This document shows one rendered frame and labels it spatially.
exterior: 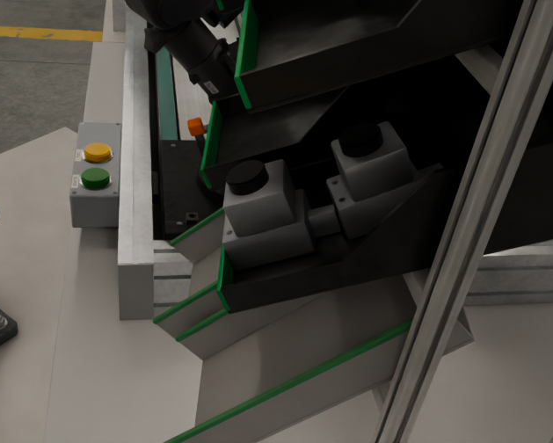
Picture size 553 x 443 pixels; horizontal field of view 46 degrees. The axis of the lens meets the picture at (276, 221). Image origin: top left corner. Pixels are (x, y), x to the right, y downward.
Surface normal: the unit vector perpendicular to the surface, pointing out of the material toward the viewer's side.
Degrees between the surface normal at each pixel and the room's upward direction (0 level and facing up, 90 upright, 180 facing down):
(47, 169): 0
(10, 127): 0
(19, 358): 0
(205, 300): 90
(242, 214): 90
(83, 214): 90
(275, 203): 90
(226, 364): 45
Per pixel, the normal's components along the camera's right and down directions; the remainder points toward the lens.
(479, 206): 0.16, 0.62
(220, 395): -0.62, -0.62
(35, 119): 0.11, -0.79
